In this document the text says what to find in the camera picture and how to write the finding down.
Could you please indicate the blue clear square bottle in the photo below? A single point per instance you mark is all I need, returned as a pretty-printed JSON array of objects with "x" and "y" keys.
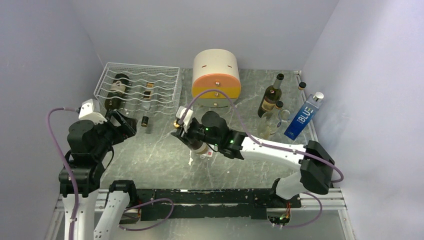
[{"x": 304, "y": 115}]

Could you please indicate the dark red wine bottle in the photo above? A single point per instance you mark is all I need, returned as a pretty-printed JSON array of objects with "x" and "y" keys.
[{"x": 194, "y": 134}]

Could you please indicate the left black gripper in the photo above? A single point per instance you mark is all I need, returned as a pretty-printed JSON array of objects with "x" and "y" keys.
[{"x": 126, "y": 128}]

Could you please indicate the dark green wine bottle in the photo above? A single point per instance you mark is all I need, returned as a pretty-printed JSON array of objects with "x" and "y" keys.
[{"x": 271, "y": 96}]

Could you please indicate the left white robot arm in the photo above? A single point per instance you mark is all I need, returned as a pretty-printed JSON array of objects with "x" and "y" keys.
[{"x": 80, "y": 178}]

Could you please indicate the clear bottle cream label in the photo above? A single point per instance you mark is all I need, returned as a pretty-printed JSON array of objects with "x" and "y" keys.
[{"x": 270, "y": 122}]

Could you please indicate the clear bottle black-gold label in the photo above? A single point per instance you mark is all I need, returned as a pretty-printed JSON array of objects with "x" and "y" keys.
[{"x": 147, "y": 103}]

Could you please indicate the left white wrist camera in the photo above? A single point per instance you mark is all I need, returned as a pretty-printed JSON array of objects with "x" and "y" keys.
[{"x": 90, "y": 110}]

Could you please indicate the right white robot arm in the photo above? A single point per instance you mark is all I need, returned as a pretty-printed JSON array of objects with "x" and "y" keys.
[{"x": 312, "y": 166}]

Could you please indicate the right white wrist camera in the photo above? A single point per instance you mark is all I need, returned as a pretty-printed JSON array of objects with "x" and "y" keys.
[{"x": 184, "y": 116}]

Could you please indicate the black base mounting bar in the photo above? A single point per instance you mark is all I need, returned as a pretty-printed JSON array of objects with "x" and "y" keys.
[{"x": 206, "y": 203}]

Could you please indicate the ruler set plastic package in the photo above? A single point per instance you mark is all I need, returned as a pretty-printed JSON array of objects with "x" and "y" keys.
[{"x": 208, "y": 154}]

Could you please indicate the cream drawer cabinet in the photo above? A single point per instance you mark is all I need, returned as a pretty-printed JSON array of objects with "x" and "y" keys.
[{"x": 216, "y": 69}]

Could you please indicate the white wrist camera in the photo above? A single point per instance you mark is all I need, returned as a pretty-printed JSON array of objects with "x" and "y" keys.
[
  {"x": 90, "y": 110},
  {"x": 184, "y": 116}
]

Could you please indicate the clear glass bottle black cap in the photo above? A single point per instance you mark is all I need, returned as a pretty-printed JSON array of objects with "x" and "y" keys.
[{"x": 287, "y": 113}]

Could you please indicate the dark green lower-rack bottle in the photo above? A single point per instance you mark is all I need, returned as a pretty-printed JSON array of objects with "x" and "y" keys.
[{"x": 116, "y": 92}]

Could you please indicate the white wire wine rack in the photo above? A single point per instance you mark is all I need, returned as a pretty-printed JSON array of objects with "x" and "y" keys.
[{"x": 140, "y": 90}]

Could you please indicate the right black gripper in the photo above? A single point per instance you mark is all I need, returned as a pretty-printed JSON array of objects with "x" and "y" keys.
[{"x": 180, "y": 134}]

